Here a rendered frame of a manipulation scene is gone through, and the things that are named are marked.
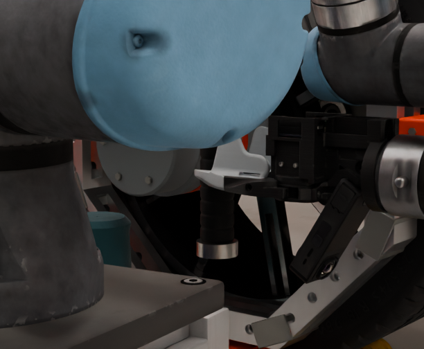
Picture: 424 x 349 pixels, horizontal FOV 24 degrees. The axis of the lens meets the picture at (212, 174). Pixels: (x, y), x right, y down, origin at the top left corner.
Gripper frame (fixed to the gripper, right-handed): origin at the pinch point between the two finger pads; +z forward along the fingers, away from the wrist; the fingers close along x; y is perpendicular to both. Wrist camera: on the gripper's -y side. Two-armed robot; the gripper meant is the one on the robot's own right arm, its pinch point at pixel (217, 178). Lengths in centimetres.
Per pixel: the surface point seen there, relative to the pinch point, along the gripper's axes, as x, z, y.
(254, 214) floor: -363, 247, -81
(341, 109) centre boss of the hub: -55, 17, 3
